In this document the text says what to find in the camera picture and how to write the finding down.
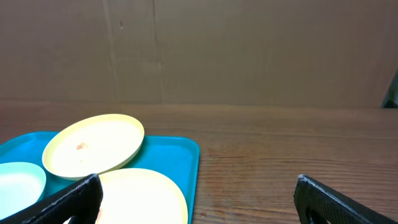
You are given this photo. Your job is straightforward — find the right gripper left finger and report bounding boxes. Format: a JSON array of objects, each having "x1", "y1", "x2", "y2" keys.
[{"x1": 1, "y1": 174, "x2": 103, "y2": 224}]

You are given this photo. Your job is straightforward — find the yellow-green plate at back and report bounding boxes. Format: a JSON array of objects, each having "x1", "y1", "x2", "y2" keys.
[{"x1": 42, "y1": 114, "x2": 145, "y2": 180}]

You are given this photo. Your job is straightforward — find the yellow plate at front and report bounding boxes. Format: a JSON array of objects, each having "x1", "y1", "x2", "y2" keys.
[{"x1": 95, "y1": 168, "x2": 188, "y2": 224}]

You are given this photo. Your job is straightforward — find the light blue plastic plate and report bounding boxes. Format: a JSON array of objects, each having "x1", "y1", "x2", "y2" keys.
[{"x1": 1, "y1": 162, "x2": 47, "y2": 220}]

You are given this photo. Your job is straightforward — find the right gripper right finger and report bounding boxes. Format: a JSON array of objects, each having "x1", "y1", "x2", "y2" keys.
[{"x1": 294, "y1": 174, "x2": 397, "y2": 224}]

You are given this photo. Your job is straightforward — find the teal plastic serving tray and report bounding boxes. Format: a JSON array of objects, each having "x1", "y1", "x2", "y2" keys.
[{"x1": 1, "y1": 131, "x2": 200, "y2": 224}]

